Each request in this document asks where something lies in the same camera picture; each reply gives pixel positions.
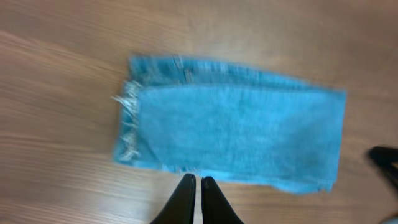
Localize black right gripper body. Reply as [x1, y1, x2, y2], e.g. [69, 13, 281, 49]
[368, 146, 397, 190]

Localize light blue denim jeans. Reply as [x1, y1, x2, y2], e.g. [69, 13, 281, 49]
[114, 55, 346, 194]

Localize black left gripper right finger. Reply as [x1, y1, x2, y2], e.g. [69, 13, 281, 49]
[201, 177, 243, 224]

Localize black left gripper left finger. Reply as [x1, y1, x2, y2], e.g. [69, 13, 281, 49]
[151, 174, 196, 224]

